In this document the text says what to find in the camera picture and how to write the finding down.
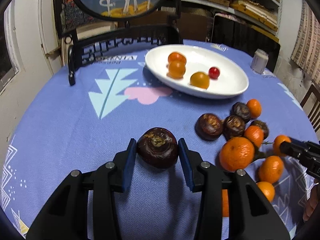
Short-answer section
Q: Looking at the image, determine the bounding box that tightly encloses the small orange kumquat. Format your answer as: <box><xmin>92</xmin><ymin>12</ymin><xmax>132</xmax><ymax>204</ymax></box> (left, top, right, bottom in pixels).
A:
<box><xmin>168</xmin><ymin>61</ymin><xmax>185</xmax><ymax>79</ymax></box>
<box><xmin>168</xmin><ymin>51</ymin><xmax>187</xmax><ymax>64</ymax></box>

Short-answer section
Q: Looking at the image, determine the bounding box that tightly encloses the mandarin orange left centre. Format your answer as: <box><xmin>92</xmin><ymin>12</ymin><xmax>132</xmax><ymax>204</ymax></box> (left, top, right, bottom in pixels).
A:
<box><xmin>219</xmin><ymin>137</ymin><xmax>255</xmax><ymax>172</ymax></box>

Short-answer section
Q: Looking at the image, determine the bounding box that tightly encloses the dark chestnut left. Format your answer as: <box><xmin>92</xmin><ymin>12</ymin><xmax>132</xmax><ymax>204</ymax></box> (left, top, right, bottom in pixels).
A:
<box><xmin>195</xmin><ymin>113</ymin><xmax>223</xmax><ymax>141</ymax></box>

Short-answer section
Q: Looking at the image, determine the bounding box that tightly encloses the mandarin orange far right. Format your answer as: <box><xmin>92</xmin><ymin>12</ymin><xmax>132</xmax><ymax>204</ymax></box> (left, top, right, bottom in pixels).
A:
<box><xmin>246</xmin><ymin>99</ymin><xmax>262</xmax><ymax>119</ymax></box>

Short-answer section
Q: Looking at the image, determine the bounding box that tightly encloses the black screen panel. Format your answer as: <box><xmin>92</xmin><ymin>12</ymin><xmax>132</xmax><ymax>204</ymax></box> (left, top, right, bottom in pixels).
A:
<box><xmin>211</xmin><ymin>14</ymin><xmax>280</xmax><ymax>72</ymax></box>

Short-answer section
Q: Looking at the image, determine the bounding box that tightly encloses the mandarin orange far left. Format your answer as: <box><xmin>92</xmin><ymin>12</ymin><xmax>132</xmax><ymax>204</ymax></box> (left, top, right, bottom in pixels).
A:
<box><xmin>258</xmin><ymin>155</ymin><xmax>284</xmax><ymax>184</ymax></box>

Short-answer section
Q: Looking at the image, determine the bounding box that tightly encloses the dark water chestnut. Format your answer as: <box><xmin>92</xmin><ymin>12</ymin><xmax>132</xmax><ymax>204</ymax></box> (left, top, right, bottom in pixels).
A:
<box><xmin>136</xmin><ymin>127</ymin><xmax>179</xmax><ymax>170</ymax></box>

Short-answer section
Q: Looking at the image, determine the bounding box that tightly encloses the blue patterned tablecloth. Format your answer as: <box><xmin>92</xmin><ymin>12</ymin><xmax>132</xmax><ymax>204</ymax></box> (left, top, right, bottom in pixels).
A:
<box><xmin>1</xmin><ymin>41</ymin><xmax>318</xmax><ymax>239</ymax></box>

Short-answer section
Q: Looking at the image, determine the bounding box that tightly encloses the red cherry tomato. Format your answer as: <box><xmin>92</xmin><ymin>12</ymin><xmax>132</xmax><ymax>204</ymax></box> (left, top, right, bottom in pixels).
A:
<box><xmin>208</xmin><ymin>67</ymin><xmax>220</xmax><ymax>80</ymax></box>

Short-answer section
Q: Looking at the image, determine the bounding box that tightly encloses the mandarin orange front right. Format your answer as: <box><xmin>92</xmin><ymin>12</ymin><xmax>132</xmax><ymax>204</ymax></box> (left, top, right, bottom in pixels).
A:
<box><xmin>273</xmin><ymin>134</ymin><xmax>291</xmax><ymax>157</ymax></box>

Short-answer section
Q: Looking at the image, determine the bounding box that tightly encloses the round deer painting black stand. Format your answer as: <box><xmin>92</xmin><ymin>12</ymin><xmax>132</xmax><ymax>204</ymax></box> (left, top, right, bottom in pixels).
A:
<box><xmin>53</xmin><ymin>0</ymin><xmax>183</xmax><ymax>86</ymax></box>

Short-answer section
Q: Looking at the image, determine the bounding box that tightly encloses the mandarin orange behind finger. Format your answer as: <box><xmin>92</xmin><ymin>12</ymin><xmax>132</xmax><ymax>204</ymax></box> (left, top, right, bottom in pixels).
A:
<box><xmin>256</xmin><ymin>181</ymin><xmax>276</xmax><ymax>202</ymax></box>

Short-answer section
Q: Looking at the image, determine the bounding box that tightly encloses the mandarin orange with leaf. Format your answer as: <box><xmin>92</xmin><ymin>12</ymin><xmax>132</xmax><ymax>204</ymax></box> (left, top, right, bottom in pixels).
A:
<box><xmin>244</xmin><ymin>126</ymin><xmax>264</xmax><ymax>148</ymax></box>

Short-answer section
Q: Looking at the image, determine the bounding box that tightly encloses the dark chestnut middle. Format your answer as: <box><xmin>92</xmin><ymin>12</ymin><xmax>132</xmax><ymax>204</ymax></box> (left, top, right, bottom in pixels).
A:
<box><xmin>223</xmin><ymin>115</ymin><xmax>246</xmax><ymax>141</ymax></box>

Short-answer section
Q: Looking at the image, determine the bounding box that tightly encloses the window with white frame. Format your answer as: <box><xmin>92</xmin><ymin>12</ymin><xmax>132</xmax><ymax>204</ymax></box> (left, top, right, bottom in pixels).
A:
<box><xmin>1</xmin><ymin>0</ymin><xmax>21</xmax><ymax>91</ymax></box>

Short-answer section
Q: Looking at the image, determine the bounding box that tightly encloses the dark chestnut upper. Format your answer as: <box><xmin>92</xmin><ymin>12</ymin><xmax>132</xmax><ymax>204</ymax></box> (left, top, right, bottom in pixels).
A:
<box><xmin>231</xmin><ymin>102</ymin><xmax>252</xmax><ymax>123</ymax></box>

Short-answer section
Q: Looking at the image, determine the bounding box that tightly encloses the shelf with stacked boxes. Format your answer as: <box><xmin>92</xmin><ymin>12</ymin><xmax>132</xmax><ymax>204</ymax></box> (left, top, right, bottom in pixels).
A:
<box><xmin>179</xmin><ymin>0</ymin><xmax>283</xmax><ymax>38</ymax></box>

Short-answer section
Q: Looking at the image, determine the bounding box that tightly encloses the dark chestnut large right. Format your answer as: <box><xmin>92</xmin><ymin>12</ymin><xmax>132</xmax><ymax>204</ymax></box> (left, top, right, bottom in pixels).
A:
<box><xmin>250</xmin><ymin>120</ymin><xmax>269</xmax><ymax>140</ymax></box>

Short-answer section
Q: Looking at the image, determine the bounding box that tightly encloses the small orange kumquat top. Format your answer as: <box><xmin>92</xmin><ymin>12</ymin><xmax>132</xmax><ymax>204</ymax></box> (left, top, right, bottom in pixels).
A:
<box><xmin>168</xmin><ymin>51</ymin><xmax>187</xmax><ymax>64</ymax></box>

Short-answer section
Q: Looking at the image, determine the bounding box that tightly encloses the person's right hand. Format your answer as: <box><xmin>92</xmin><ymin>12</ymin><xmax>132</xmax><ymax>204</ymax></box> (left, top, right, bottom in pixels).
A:
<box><xmin>303</xmin><ymin>184</ymin><xmax>319</xmax><ymax>222</ymax></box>

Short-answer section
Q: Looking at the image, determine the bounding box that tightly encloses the silver drink can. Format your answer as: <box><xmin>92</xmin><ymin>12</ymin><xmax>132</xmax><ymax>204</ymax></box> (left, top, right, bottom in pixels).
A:
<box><xmin>251</xmin><ymin>49</ymin><xmax>268</xmax><ymax>74</ymax></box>

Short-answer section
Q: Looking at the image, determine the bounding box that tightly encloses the small orange kumquat middle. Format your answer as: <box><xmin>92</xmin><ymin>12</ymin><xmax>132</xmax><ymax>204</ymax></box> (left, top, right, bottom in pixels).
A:
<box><xmin>168</xmin><ymin>61</ymin><xmax>185</xmax><ymax>79</ymax></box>

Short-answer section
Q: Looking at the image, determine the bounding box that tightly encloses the yellow orange small fruit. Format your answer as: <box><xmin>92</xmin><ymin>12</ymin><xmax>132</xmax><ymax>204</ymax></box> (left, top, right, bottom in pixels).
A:
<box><xmin>190</xmin><ymin>72</ymin><xmax>210</xmax><ymax>89</ymax></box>

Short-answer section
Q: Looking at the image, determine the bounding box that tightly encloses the wooden chair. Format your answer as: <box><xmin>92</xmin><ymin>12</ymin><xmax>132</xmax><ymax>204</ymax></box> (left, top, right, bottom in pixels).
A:
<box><xmin>300</xmin><ymin>83</ymin><xmax>320</xmax><ymax>133</ymax></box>

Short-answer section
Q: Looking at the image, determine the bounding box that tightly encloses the white oval plate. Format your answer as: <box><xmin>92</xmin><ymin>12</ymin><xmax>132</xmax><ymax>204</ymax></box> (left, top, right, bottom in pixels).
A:
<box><xmin>145</xmin><ymin>44</ymin><xmax>249</xmax><ymax>99</ymax></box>

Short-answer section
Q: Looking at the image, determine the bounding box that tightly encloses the small mandarin under gripper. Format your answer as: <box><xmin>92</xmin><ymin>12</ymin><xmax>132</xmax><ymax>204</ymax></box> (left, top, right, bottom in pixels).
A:
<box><xmin>222</xmin><ymin>189</ymin><xmax>229</xmax><ymax>217</ymax></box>

